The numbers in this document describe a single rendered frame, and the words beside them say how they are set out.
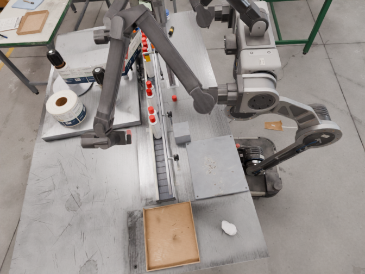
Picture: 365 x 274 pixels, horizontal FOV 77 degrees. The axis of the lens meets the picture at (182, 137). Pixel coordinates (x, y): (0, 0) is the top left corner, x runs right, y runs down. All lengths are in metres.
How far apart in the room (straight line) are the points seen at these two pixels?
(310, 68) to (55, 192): 2.93
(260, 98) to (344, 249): 1.75
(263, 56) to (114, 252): 1.14
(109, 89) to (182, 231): 0.80
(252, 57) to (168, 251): 0.98
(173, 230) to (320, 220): 1.42
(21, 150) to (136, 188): 1.95
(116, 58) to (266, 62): 0.52
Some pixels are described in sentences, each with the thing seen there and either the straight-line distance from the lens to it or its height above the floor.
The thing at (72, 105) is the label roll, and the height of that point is 1.02.
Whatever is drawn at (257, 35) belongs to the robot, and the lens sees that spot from 0.98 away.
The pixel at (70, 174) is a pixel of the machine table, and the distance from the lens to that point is 1.59.
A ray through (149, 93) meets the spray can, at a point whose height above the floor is 1.07.
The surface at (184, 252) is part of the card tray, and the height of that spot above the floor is 0.83.
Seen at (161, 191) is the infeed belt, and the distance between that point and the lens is 1.30.
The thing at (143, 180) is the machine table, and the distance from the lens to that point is 1.39.
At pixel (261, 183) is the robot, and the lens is 2.02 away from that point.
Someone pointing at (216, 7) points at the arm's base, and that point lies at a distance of 1.21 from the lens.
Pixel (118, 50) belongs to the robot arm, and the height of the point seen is 1.59.
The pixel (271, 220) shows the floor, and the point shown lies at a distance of 2.21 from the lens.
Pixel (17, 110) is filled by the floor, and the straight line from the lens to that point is 3.54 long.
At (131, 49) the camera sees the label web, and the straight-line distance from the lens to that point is 1.82.
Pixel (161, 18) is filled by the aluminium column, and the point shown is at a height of 1.35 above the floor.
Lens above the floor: 2.10
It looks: 60 degrees down
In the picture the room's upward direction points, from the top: 10 degrees counter-clockwise
